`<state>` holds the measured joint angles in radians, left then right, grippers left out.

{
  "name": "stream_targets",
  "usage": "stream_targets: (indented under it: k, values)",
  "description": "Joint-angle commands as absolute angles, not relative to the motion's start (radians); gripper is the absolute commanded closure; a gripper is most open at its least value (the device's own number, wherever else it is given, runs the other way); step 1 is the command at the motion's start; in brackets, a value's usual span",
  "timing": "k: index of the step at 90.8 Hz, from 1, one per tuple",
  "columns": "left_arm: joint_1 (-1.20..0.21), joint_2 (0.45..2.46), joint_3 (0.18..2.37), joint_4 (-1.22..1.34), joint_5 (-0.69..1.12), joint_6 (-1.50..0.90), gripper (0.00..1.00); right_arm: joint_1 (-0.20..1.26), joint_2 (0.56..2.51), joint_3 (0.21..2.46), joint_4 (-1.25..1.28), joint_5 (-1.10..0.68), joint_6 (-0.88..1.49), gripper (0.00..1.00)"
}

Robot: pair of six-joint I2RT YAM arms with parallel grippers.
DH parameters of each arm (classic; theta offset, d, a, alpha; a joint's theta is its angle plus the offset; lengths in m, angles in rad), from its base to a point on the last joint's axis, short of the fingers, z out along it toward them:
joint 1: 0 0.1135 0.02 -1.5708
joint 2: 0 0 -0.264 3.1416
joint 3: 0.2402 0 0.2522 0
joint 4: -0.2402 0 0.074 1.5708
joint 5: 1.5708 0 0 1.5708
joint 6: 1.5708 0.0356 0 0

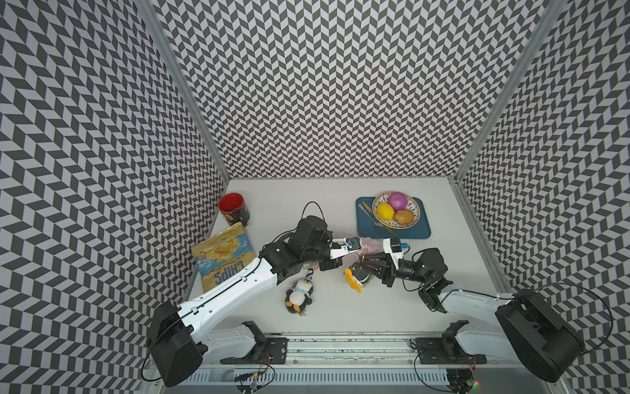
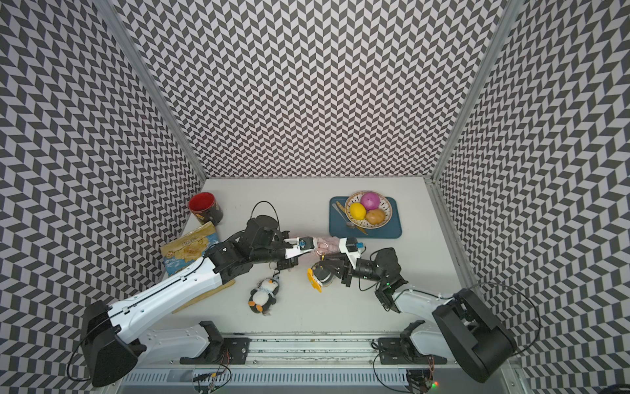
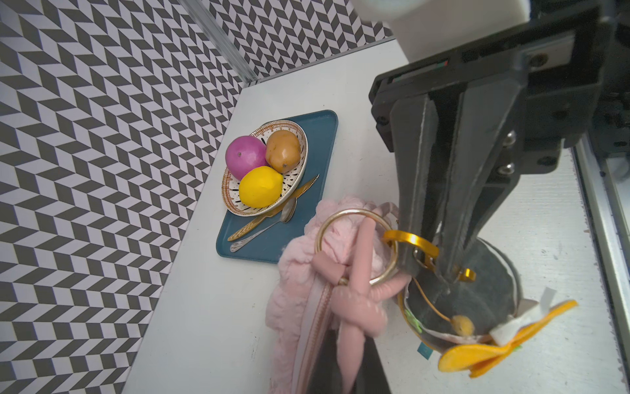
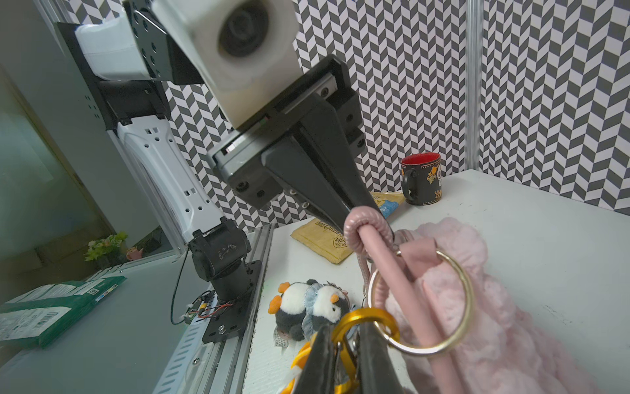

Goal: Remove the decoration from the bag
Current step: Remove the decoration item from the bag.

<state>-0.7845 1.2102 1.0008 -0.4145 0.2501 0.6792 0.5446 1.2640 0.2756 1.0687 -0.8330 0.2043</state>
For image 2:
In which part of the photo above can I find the penguin plush charm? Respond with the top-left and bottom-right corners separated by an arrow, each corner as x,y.
248,275 -> 280,315

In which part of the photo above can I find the aluminium corner post right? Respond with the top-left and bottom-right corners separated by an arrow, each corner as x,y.
430,0 -> 525,181

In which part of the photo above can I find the patterned ceramic bowl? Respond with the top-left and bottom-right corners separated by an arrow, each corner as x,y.
341,190 -> 395,230

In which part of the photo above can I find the silver spoon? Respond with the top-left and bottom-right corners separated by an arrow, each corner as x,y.
331,204 -> 355,228

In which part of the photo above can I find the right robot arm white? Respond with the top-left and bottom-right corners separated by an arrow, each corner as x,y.
308,248 -> 531,383

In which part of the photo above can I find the teal tray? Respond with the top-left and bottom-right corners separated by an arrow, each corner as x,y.
329,192 -> 402,239

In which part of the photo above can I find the aluminium corner post left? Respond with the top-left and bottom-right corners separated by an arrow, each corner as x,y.
93,0 -> 207,184

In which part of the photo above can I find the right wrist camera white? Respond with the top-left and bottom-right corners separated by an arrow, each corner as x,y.
339,237 -> 365,269

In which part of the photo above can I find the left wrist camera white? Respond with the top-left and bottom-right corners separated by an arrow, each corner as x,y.
284,236 -> 316,259

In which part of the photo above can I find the pink fluffy bag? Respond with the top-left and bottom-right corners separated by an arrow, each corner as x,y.
313,236 -> 341,259

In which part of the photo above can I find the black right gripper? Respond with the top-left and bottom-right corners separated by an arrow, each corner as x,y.
320,251 -> 386,287

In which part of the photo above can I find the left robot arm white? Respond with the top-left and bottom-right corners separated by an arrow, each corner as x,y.
73,215 -> 316,387

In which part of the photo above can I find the gold knife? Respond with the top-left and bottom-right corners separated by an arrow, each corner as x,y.
335,200 -> 369,236

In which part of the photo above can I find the purple toy fruit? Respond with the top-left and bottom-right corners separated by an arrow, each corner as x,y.
360,191 -> 381,211

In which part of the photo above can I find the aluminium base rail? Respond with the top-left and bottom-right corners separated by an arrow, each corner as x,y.
103,333 -> 532,393

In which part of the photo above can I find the grey plush yellow flower charm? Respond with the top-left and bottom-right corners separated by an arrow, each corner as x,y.
307,264 -> 335,293

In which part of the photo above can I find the yellow toy lemon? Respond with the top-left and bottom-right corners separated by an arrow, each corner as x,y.
349,202 -> 367,221

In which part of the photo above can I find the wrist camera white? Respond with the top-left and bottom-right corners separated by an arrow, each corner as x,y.
339,237 -> 365,269
284,236 -> 316,259

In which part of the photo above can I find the black red floral mug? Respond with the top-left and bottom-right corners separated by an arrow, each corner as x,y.
188,192 -> 224,226

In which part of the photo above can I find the brown toy potato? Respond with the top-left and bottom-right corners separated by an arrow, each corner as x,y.
365,208 -> 387,226

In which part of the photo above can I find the gold snack bag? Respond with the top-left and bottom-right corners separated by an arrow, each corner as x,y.
161,223 -> 218,280

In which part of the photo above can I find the aluminium corner post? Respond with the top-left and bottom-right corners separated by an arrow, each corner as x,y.
93,0 -> 207,184
430,0 -> 525,181

